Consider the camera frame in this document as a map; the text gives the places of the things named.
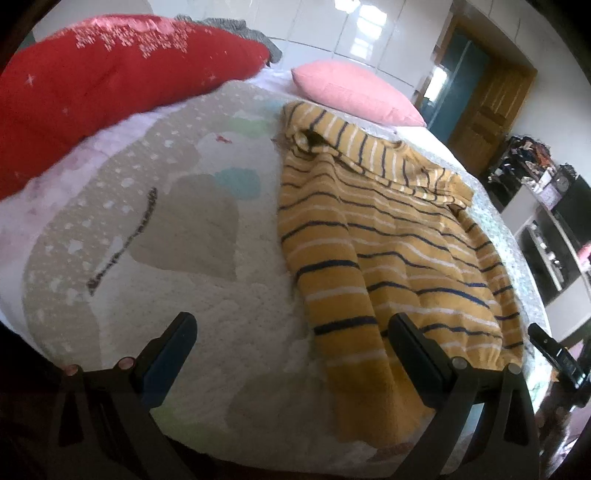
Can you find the yellow striped sweater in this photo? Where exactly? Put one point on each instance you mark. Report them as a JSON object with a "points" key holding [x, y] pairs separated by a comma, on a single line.
{"points": [[369, 258]]}

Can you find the dark table clock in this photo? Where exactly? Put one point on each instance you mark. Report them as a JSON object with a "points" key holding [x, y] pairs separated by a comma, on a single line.
{"points": [[564, 181]]}

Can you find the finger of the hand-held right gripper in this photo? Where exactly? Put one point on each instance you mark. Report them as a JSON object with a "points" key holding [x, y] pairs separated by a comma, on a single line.
{"points": [[554, 353]]}

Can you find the cluttered shoe rack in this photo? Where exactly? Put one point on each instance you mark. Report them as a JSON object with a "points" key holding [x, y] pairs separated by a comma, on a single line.
{"points": [[521, 166]]}

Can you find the red floral quilt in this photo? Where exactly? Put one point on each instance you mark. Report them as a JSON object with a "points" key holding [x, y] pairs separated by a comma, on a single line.
{"points": [[101, 87]]}

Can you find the wooden door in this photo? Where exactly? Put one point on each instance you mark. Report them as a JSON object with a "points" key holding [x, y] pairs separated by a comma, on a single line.
{"points": [[494, 120]]}

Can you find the heart-patterned bed quilt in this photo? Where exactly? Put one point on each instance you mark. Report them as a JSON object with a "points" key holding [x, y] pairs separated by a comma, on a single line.
{"points": [[184, 240]]}

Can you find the grey plaid cloth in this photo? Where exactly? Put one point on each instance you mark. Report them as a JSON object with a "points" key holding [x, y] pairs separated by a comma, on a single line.
{"points": [[249, 32]]}

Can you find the glossy white wardrobe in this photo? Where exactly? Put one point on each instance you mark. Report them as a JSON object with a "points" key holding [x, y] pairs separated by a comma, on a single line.
{"points": [[323, 32]]}

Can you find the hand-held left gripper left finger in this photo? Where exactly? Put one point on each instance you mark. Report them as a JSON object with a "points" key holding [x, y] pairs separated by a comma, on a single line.
{"points": [[168, 360]]}

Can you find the pink pillow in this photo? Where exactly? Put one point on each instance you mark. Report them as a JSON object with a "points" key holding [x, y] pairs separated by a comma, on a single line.
{"points": [[351, 90]]}

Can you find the teal glass door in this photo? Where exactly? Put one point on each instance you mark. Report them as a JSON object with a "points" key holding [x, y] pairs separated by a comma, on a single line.
{"points": [[461, 83]]}

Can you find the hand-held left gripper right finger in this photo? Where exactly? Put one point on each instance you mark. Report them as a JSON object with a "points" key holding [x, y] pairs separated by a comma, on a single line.
{"points": [[413, 353]]}

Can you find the white desk shelf unit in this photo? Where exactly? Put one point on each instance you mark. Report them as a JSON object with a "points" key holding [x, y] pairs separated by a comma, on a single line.
{"points": [[521, 207]]}

